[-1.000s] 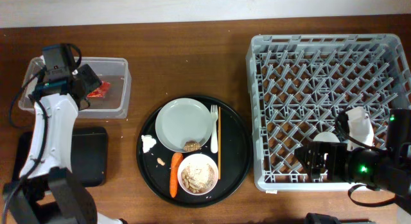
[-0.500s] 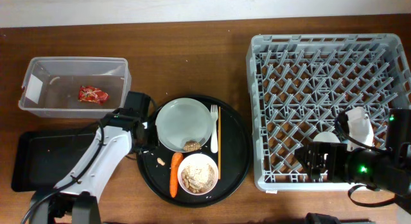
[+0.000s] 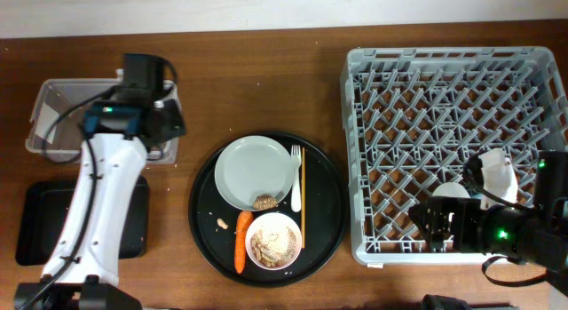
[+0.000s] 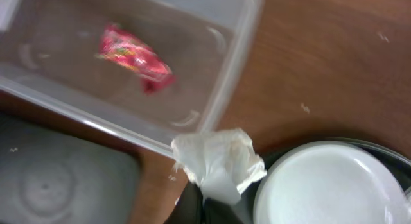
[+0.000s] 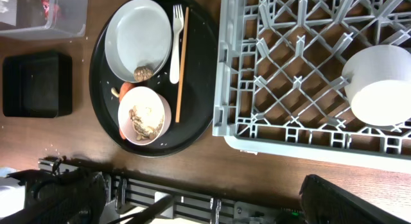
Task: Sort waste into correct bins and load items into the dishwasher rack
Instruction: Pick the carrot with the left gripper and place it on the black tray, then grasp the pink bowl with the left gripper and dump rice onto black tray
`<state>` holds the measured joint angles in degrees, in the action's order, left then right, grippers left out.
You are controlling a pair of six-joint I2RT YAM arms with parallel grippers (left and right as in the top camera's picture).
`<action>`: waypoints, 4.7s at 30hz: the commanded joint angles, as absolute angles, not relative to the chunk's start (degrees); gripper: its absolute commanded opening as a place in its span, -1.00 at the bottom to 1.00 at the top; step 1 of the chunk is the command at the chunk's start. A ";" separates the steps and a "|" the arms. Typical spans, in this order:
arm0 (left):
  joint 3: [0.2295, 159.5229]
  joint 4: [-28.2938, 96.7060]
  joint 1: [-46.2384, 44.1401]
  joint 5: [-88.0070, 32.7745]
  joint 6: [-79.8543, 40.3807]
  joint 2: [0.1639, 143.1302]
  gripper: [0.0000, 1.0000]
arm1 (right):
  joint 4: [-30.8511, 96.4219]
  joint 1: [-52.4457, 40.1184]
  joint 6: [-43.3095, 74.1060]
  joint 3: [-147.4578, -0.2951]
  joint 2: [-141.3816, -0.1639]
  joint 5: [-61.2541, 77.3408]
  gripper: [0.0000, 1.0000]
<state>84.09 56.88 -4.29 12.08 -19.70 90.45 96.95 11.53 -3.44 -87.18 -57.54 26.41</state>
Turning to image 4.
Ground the round black serving tray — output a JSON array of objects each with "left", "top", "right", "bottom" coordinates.
[{"left": 256, "top": 137, "right": 411, "bottom": 224}]

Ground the grey round plate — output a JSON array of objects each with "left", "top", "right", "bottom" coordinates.
[{"left": 252, "top": 140, "right": 411, "bottom": 224}]

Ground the clear plastic bin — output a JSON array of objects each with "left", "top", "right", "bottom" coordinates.
[{"left": 1, "top": 0, "right": 263, "bottom": 157}]

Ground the red snack wrapper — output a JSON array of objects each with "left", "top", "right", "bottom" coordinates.
[{"left": 96, "top": 23, "right": 175, "bottom": 94}]

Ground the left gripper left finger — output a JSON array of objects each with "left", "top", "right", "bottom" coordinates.
[{"left": 164, "top": 182, "right": 203, "bottom": 224}]

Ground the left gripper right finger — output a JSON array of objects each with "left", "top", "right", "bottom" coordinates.
[{"left": 204, "top": 198, "right": 253, "bottom": 224}]

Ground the white tissue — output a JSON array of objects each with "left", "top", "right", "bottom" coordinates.
[{"left": 171, "top": 128, "right": 267, "bottom": 205}]

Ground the black rectangular tray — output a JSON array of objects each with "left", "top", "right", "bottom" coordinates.
[{"left": 1, "top": 114, "right": 139, "bottom": 224}]

